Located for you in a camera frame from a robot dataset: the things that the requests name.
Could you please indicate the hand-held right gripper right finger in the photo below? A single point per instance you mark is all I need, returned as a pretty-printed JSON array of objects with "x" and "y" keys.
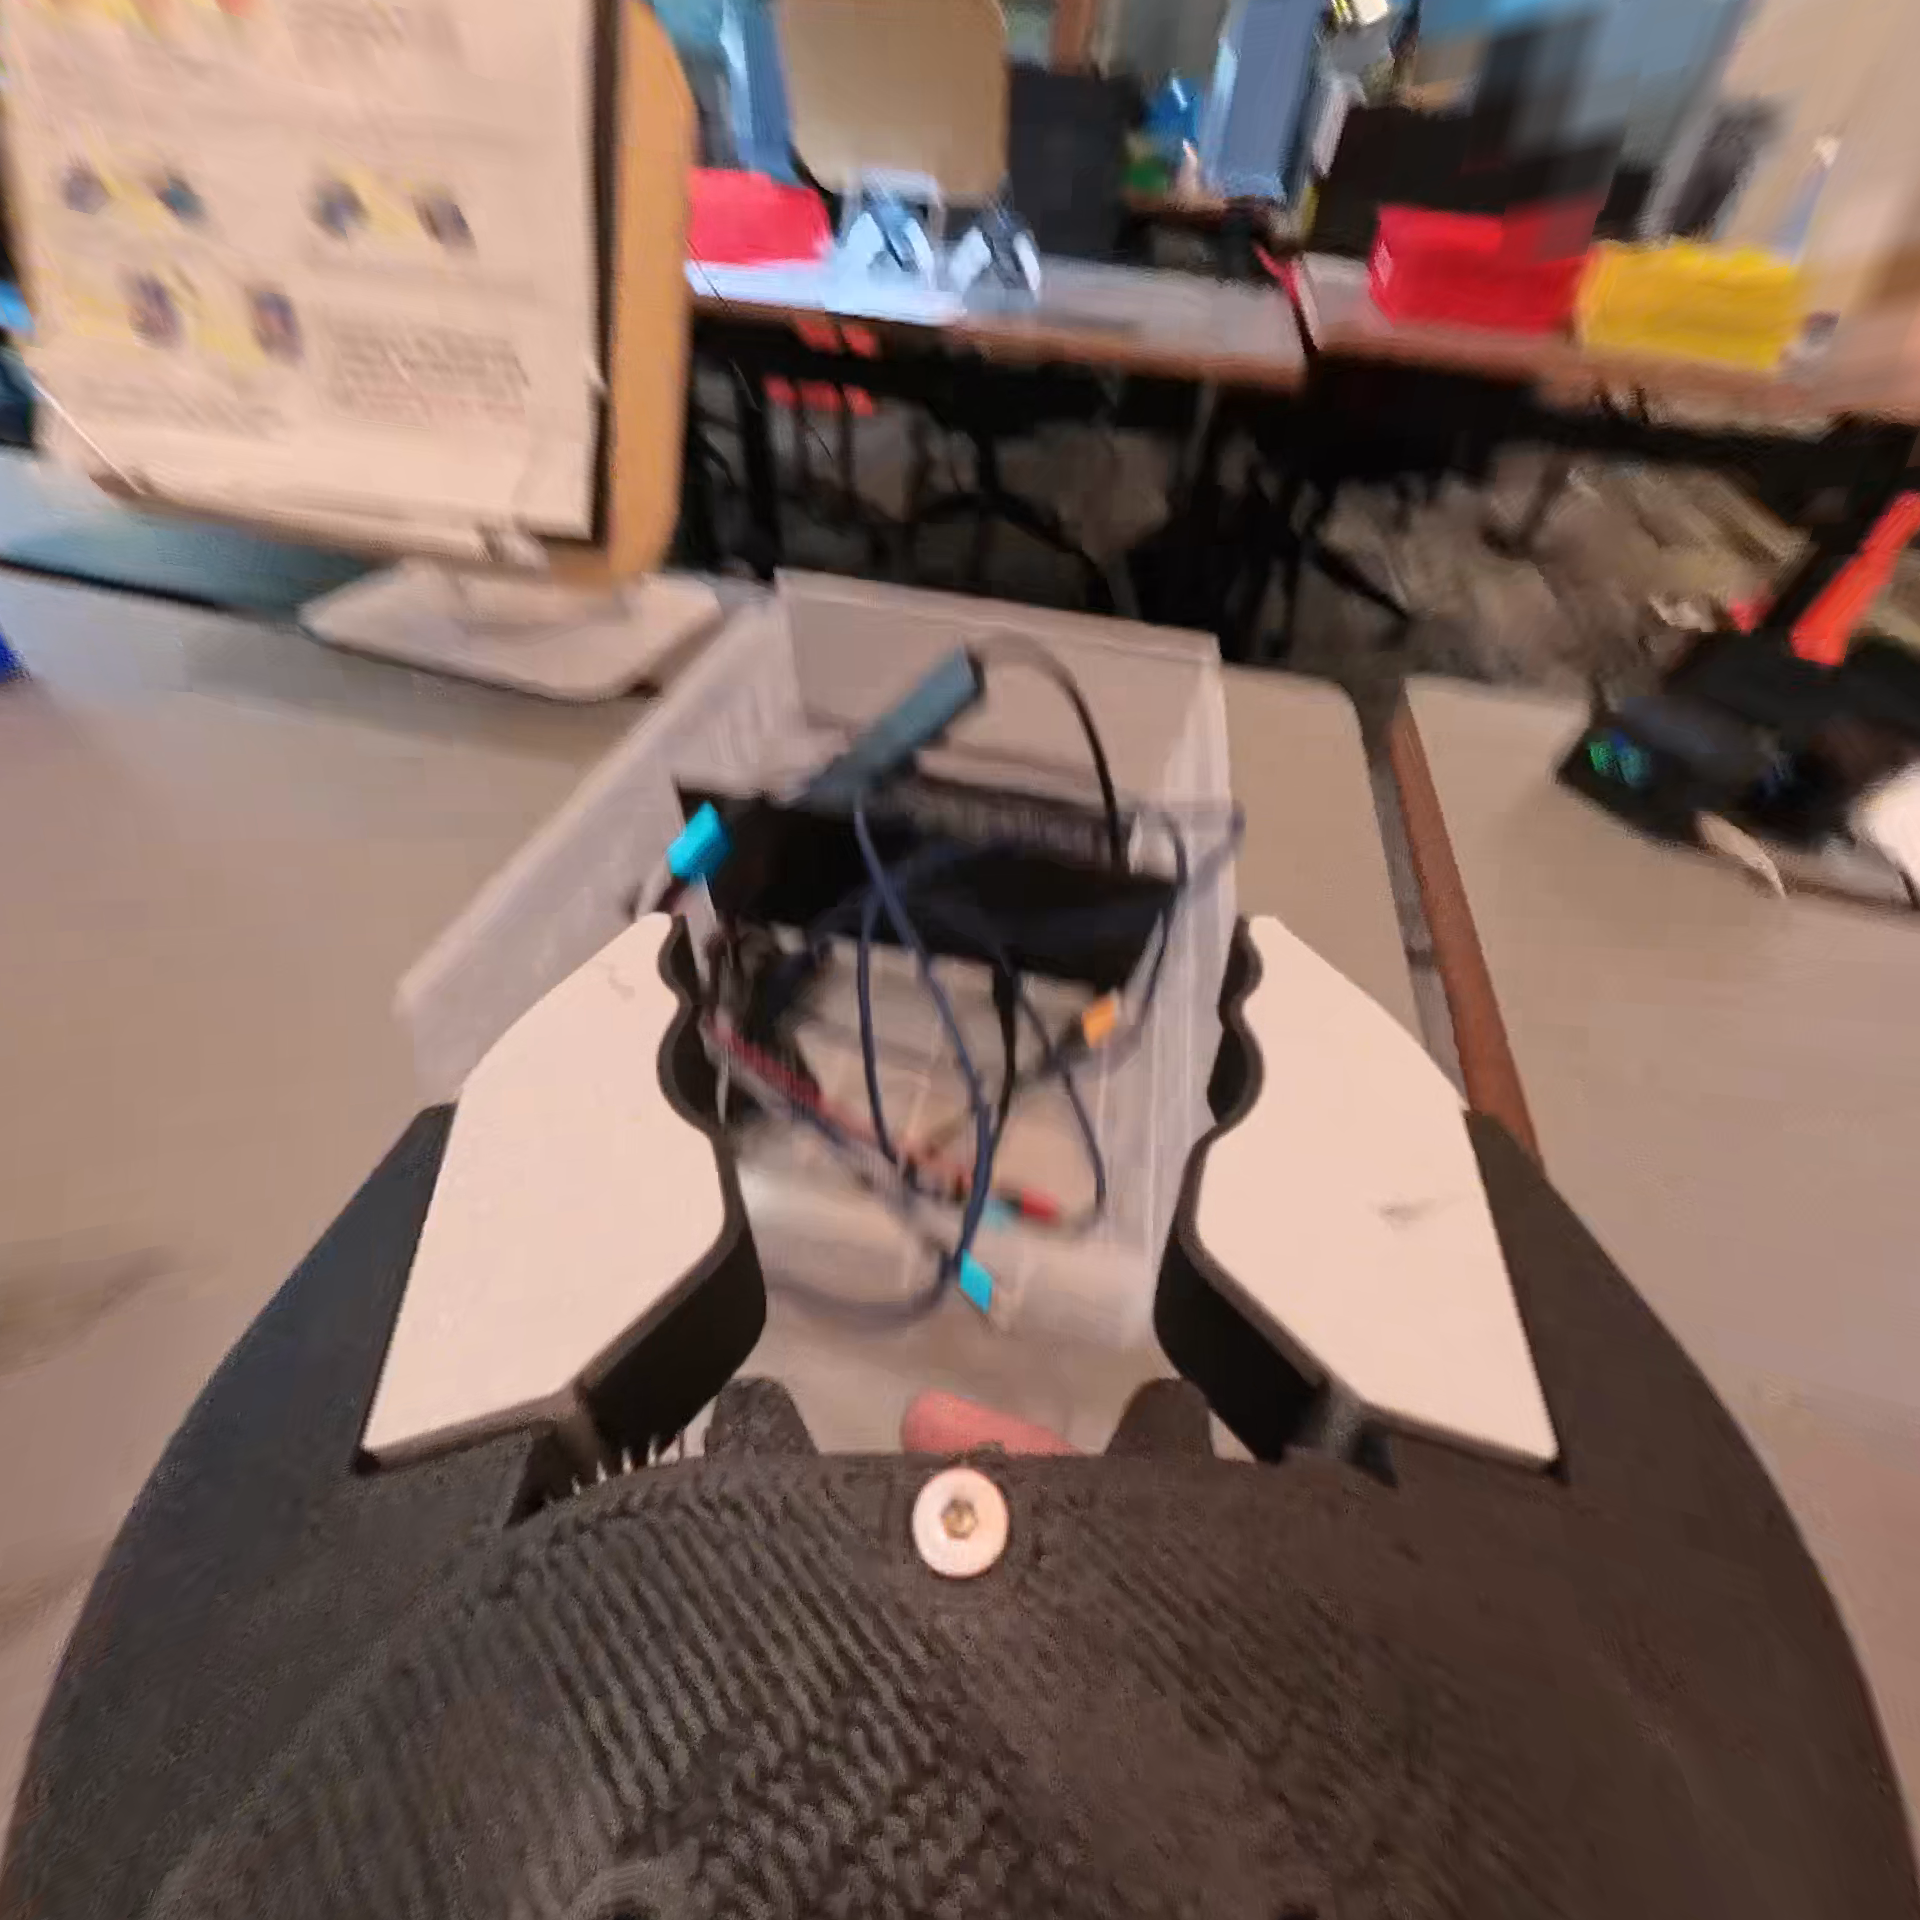
[{"x": 1349, "y": 1201}]

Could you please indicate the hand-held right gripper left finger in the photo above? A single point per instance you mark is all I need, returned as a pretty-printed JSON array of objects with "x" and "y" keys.
[{"x": 570, "y": 1184}]

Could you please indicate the clear plastic organizer box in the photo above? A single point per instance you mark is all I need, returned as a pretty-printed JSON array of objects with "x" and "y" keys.
[{"x": 523, "y": 960}]

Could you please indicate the grey desk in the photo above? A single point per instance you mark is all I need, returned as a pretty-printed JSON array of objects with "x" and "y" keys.
[
  {"x": 1680, "y": 1080},
  {"x": 194, "y": 932}
]

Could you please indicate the black rectangular device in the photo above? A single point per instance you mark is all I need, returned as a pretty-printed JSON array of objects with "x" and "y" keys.
[{"x": 1036, "y": 902}]

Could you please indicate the white stand base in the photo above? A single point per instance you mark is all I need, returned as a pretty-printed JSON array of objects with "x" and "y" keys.
[{"x": 511, "y": 623}]

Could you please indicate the black equipment pile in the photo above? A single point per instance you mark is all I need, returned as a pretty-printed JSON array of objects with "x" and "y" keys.
[{"x": 1724, "y": 734}]

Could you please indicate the orange tool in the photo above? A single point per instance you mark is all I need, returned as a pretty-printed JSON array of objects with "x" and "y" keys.
[{"x": 1852, "y": 586}]

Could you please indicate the background table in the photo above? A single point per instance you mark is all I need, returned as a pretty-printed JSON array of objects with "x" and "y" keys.
[
  {"x": 1651, "y": 383},
  {"x": 1049, "y": 324}
]

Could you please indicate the instruction sheet on clipboard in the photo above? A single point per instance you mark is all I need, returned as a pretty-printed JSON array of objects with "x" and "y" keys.
[{"x": 645, "y": 301}]

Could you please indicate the red plastic bin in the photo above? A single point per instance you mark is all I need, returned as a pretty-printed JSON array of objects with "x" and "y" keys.
[
  {"x": 757, "y": 223},
  {"x": 1476, "y": 271}
]

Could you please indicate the large yellow bin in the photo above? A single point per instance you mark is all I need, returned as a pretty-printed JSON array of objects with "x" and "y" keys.
[{"x": 1688, "y": 306}]

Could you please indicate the printed instruction sheet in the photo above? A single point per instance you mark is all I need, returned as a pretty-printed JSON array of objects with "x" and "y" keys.
[{"x": 300, "y": 255}]

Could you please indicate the gripper on clear stand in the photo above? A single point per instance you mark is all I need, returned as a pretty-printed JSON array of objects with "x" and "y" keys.
[{"x": 901, "y": 241}]

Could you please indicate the plain wooden board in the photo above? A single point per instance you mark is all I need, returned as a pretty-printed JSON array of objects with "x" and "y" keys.
[{"x": 891, "y": 89}]

